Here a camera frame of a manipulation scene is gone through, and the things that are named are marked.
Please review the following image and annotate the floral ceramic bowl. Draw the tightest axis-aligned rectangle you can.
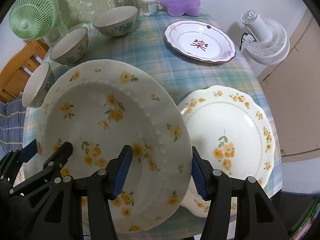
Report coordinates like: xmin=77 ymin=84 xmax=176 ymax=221
xmin=92 ymin=6 xmax=139 ymax=38
xmin=49 ymin=26 xmax=90 ymax=65
xmin=22 ymin=62 xmax=57 ymax=108

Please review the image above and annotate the green wall cloth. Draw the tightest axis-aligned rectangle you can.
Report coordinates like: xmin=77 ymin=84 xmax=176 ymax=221
xmin=49 ymin=0 xmax=153 ymax=30

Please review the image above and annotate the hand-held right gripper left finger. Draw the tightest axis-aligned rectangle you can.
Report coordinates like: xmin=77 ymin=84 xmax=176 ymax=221
xmin=37 ymin=145 xmax=133 ymax=240

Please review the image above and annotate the beige cabinet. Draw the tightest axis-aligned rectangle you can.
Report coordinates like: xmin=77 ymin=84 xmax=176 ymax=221
xmin=257 ymin=7 xmax=320 ymax=193

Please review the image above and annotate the white desk fan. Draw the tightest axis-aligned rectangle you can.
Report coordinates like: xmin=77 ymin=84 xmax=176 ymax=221
xmin=240 ymin=10 xmax=290 ymax=65

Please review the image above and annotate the large yellow flower plate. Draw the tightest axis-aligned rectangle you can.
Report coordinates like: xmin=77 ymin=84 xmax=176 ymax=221
xmin=36 ymin=59 xmax=192 ymax=232

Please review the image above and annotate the green pink printed packet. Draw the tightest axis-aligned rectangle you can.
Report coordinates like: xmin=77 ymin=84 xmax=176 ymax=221
xmin=290 ymin=205 xmax=316 ymax=240

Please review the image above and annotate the white plate red pattern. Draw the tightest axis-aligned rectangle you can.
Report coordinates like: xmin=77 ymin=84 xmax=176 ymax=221
xmin=164 ymin=20 xmax=237 ymax=63

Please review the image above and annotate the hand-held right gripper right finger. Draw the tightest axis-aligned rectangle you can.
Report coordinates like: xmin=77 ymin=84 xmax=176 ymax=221
xmin=192 ymin=146 xmax=285 ymax=240

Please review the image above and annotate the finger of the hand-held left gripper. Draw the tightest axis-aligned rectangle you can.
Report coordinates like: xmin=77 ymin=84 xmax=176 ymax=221
xmin=0 ymin=140 xmax=38 ymax=180
xmin=10 ymin=142 xmax=73 ymax=198

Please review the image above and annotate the scalloped yellow flower plate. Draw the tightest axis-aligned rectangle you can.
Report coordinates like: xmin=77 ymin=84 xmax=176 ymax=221
xmin=177 ymin=85 xmax=275 ymax=218

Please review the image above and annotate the wooden chair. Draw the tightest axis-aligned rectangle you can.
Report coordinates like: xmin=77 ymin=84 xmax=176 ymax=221
xmin=0 ymin=40 xmax=50 ymax=102

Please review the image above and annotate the cotton swab container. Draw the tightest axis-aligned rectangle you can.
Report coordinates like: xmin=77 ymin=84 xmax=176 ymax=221
xmin=141 ymin=0 xmax=158 ymax=16

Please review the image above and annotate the blue plaid cloth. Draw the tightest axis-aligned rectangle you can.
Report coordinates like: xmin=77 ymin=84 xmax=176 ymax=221
xmin=0 ymin=100 xmax=28 ymax=160

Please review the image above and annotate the black fan cable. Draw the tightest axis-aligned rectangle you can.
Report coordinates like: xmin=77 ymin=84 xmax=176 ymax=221
xmin=239 ymin=31 xmax=249 ymax=53

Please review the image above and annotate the green desk fan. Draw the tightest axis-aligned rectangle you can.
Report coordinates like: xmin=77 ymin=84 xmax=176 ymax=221
xmin=9 ymin=0 xmax=92 ymax=45

